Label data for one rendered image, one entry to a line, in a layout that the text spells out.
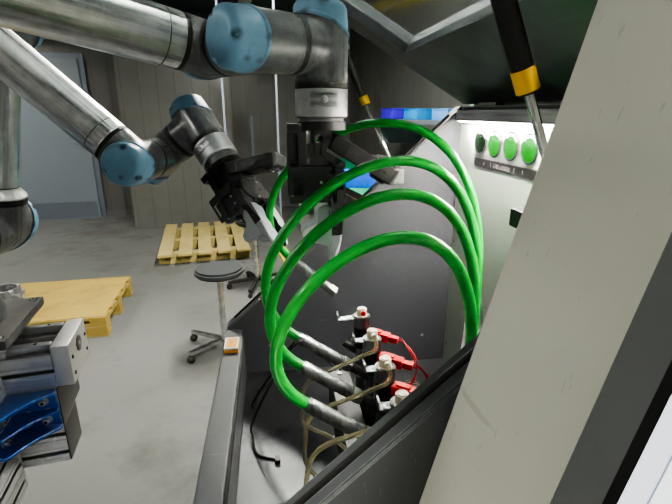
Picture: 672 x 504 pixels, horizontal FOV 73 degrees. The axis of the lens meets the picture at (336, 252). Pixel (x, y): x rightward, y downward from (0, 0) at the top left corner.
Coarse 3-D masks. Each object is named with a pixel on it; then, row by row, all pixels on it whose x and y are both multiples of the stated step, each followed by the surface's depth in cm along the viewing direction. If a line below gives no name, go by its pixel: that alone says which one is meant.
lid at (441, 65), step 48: (384, 0) 76; (432, 0) 66; (480, 0) 58; (528, 0) 48; (576, 0) 44; (384, 48) 97; (432, 48) 80; (480, 48) 68; (576, 48) 52; (480, 96) 91
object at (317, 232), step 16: (384, 192) 53; (400, 192) 53; (416, 192) 53; (352, 208) 53; (448, 208) 54; (320, 224) 53; (336, 224) 53; (464, 224) 56; (304, 240) 53; (464, 240) 56; (288, 256) 54; (288, 272) 54; (272, 288) 54; (272, 304) 55; (272, 320) 55; (272, 336) 56; (288, 352) 57; (304, 368) 58; (320, 368) 59; (336, 384) 59; (352, 400) 60
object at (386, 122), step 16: (352, 128) 74; (400, 128) 73; (416, 128) 71; (448, 144) 72; (464, 176) 72; (272, 192) 81; (272, 208) 82; (272, 224) 83; (480, 224) 73; (480, 240) 74
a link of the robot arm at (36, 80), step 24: (0, 48) 72; (24, 48) 74; (0, 72) 73; (24, 72) 73; (48, 72) 74; (24, 96) 75; (48, 96) 74; (72, 96) 75; (72, 120) 75; (96, 120) 76; (96, 144) 76; (120, 144) 74; (144, 144) 79; (120, 168) 75; (144, 168) 76
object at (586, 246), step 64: (640, 0) 28; (576, 64) 32; (640, 64) 27; (576, 128) 31; (640, 128) 26; (576, 192) 30; (640, 192) 25; (512, 256) 36; (576, 256) 29; (640, 256) 24; (512, 320) 34; (576, 320) 28; (512, 384) 33; (576, 384) 27; (448, 448) 39; (512, 448) 31
